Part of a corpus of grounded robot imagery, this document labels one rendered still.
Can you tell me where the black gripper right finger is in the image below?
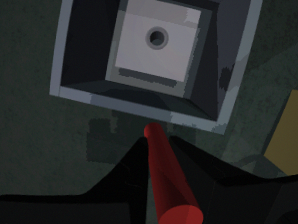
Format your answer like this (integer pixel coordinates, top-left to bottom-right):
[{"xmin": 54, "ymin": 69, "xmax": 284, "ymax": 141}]
[{"xmin": 169, "ymin": 136, "xmax": 298, "ymax": 224}]

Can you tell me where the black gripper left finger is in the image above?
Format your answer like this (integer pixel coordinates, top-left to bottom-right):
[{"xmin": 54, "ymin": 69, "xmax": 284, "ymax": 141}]
[{"xmin": 0, "ymin": 137, "xmax": 149, "ymax": 224}]

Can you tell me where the red peg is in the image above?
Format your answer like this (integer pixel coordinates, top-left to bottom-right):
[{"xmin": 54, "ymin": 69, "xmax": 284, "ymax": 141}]
[{"xmin": 144, "ymin": 123, "xmax": 204, "ymax": 224}]

